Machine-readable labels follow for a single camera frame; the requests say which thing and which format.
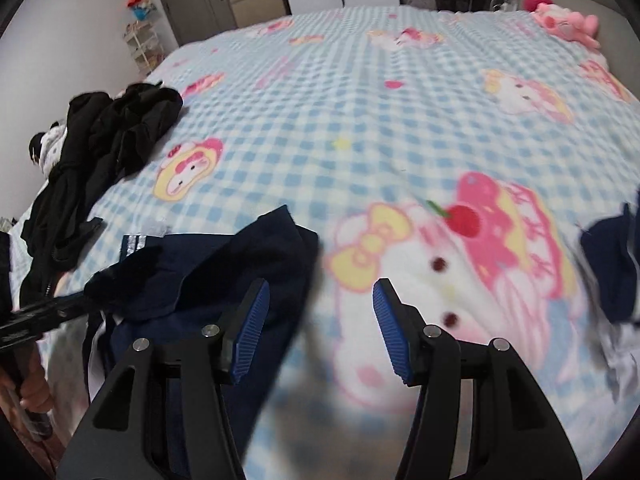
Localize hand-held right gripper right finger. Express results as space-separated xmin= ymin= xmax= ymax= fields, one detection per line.
xmin=372 ymin=276 xmax=583 ymax=480

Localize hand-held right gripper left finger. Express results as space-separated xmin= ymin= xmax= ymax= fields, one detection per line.
xmin=55 ymin=277 xmax=272 ymax=480

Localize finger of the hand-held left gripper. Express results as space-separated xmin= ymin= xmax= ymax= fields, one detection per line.
xmin=42 ymin=290 xmax=101 ymax=323

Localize navy striped pants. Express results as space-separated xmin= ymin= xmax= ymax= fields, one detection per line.
xmin=82 ymin=204 xmax=321 ymax=480

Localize person's left hand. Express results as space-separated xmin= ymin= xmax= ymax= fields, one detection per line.
xmin=17 ymin=347 xmax=53 ymax=411

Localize black white plush toy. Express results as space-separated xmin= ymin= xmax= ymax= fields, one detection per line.
xmin=27 ymin=120 xmax=68 ymax=177

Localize black jacket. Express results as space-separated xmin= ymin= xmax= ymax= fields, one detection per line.
xmin=65 ymin=85 xmax=185 ymax=183

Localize checked cartoon blanket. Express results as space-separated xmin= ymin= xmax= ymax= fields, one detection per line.
xmin=10 ymin=5 xmax=640 ymax=480

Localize folded navy garment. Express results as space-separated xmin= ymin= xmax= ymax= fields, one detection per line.
xmin=580 ymin=202 xmax=640 ymax=323

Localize folded grey white garment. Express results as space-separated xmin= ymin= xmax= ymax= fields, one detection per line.
xmin=600 ymin=320 xmax=640 ymax=403

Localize red blue plush toy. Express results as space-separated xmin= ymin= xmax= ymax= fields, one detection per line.
xmin=125 ymin=0 xmax=157 ymax=23

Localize grey door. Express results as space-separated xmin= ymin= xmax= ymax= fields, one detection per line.
xmin=147 ymin=0 xmax=238 ymax=48

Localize pink plush toy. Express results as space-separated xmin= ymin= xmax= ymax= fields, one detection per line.
xmin=531 ymin=2 xmax=601 ymax=50

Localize grey padded headboard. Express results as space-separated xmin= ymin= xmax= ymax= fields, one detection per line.
xmin=520 ymin=0 xmax=640 ymax=66

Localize white wire rack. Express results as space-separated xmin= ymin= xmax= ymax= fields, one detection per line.
xmin=124 ymin=20 xmax=166 ymax=76

